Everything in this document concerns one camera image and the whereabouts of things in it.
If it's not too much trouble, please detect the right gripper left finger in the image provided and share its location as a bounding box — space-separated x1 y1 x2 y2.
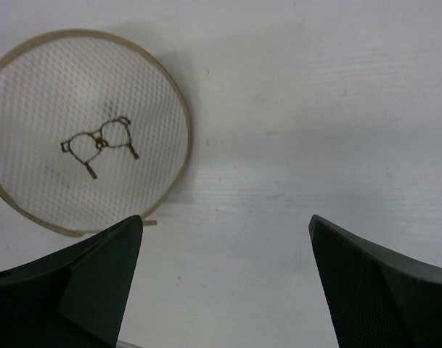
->
0 215 143 347

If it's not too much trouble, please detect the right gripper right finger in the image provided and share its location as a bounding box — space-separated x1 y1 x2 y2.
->
308 215 442 347

